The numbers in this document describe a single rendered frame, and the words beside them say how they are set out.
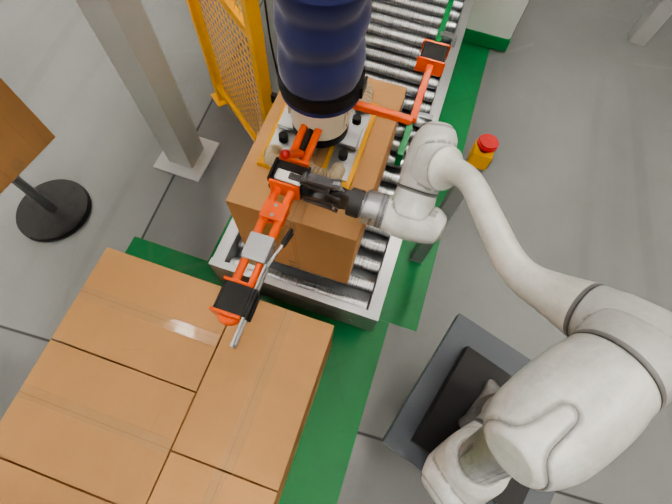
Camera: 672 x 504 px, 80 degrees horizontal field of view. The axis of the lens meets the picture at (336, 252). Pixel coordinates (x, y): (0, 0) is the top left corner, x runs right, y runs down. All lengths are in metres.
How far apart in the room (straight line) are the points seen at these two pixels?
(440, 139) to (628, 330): 0.55
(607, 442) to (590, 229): 2.32
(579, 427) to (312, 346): 1.15
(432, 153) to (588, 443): 0.63
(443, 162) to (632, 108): 2.74
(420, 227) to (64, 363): 1.39
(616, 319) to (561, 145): 2.48
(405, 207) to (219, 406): 1.01
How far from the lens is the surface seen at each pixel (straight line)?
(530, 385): 0.59
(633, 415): 0.62
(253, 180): 1.24
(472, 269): 2.41
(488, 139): 1.47
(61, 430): 1.80
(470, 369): 1.41
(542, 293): 0.75
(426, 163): 0.95
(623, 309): 0.70
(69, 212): 2.74
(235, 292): 0.94
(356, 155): 1.26
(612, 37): 4.03
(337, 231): 1.14
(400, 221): 0.99
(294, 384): 1.57
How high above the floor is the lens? 2.11
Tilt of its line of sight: 68 degrees down
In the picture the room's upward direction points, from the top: 6 degrees clockwise
